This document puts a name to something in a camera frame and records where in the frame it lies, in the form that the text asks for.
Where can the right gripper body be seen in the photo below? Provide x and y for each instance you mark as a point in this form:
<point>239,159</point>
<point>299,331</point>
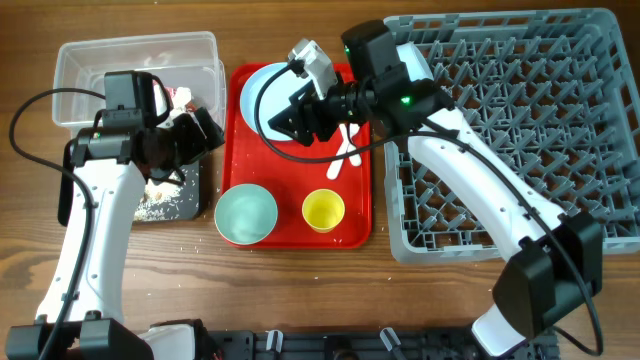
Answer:
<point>345,104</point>

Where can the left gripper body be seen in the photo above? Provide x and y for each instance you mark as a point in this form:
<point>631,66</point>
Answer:
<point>181,143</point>

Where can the light blue plate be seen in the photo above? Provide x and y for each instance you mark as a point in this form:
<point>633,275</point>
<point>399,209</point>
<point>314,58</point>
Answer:
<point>274,100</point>

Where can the rice and nut leftovers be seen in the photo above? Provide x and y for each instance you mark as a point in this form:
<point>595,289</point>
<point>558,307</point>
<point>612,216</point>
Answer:
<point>169,202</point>

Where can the mint green bowl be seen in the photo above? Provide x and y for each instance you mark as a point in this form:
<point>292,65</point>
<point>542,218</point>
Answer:
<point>246,214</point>

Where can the light blue small bowl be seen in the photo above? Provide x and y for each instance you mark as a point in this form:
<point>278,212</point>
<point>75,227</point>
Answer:
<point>415,62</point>

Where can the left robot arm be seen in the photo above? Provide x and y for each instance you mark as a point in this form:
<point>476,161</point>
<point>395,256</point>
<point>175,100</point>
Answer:
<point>81,315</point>

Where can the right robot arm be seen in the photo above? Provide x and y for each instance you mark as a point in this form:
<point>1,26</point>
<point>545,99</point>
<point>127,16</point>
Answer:
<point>553,260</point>

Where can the grey dishwasher rack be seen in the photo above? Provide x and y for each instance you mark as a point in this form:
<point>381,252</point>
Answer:
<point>552,93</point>

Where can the white plastic fork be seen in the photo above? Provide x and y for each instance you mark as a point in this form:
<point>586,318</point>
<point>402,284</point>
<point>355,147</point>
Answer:
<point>336,165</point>

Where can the black rectangular tray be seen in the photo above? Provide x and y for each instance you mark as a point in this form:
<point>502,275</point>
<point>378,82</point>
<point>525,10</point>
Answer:
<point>146,175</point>

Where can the white plastic spoon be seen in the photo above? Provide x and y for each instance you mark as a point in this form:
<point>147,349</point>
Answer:
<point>354,150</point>

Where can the clear plastic bin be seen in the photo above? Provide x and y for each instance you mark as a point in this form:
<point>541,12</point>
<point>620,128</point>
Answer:
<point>187,59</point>

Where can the red serving tray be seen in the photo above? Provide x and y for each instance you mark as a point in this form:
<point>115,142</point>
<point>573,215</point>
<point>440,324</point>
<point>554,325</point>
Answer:
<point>248,160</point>

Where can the yellow cup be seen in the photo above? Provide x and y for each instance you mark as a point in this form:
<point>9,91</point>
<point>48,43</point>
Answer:
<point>323,210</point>

